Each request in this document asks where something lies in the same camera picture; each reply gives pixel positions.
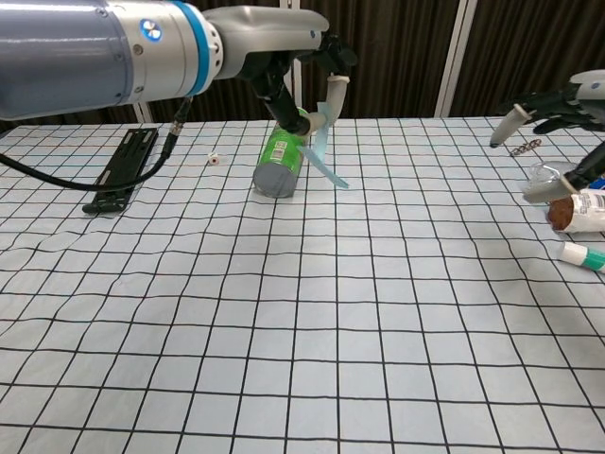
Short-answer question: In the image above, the small metal chain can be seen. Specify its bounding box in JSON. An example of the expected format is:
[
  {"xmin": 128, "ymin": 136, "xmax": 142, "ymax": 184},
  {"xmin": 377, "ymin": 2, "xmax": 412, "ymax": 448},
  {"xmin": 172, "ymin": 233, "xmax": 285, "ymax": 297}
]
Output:
[{"xmin": 509, "ymin": 139, "xmax": 544, "ymax": 156}]

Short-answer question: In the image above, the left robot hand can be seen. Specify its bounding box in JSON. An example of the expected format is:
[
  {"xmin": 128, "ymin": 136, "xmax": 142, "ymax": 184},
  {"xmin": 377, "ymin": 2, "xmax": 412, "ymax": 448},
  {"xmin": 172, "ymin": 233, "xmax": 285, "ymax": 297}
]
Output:
[{"xmin": 205, "ymin": 5, "xmax": 359, "ymax": 138}]

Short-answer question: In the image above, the dark folding partition screen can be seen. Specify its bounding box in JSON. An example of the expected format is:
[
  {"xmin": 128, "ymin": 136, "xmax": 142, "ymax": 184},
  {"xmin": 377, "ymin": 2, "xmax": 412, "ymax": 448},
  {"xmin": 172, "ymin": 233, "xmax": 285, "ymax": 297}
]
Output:
[{"xmin": 0, "ymin": 0, "xmax": 605, "ymax": 127}]

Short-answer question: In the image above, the white green glue stick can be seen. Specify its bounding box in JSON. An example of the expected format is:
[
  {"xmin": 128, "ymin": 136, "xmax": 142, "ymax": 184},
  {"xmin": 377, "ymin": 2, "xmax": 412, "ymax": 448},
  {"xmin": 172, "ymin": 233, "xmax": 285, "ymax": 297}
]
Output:
[{"xmin": 561, "ymin": 240, "xmax": 605, "ymax": 273}]

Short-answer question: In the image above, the black folding stand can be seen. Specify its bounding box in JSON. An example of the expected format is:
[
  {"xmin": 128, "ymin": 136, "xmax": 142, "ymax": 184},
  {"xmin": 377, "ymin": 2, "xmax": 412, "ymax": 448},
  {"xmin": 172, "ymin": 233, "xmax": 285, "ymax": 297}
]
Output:
[{"xmin": 81, "ymin": 127, "xmax": 161, "ymax": 215}]

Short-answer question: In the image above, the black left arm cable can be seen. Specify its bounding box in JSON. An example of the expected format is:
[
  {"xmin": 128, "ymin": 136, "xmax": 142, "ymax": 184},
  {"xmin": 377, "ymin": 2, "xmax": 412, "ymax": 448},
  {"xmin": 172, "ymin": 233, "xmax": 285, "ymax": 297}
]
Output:
[{"xmin": 0, "ymin": 96, "xmax": 193, "ymax": 190}]

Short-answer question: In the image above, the white bottle yellow cap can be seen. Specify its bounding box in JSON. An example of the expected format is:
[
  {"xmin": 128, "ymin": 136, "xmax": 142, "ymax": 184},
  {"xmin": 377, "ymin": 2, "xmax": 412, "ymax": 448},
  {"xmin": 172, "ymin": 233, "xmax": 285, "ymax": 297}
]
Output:
[{"xmin": 546, "ymin": 187, "xmax": 605, "ymax": 234}]

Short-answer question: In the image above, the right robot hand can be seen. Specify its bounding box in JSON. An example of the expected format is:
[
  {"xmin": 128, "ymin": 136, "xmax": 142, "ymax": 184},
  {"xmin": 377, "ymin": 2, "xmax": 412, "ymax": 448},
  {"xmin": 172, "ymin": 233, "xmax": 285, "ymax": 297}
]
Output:
[{"xmin": 489, "ymin": 69, "xmax": 605, "ymax": 204}]

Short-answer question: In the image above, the green chips can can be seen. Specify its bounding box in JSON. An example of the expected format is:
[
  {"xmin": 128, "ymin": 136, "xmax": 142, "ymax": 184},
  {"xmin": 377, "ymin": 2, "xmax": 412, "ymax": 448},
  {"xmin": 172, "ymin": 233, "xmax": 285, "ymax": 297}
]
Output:
[{"xmin": 252, "ymin": 107, "xmax": 311, "ymax": 199}]

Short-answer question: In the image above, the checked light blue tablecloth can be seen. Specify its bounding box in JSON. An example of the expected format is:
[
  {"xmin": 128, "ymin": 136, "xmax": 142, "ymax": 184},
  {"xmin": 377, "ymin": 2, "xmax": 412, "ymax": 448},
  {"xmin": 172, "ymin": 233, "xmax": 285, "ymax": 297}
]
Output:
[{"xmin": 0, "ymin": 115, "xmax": 605, "ymax": 454}]

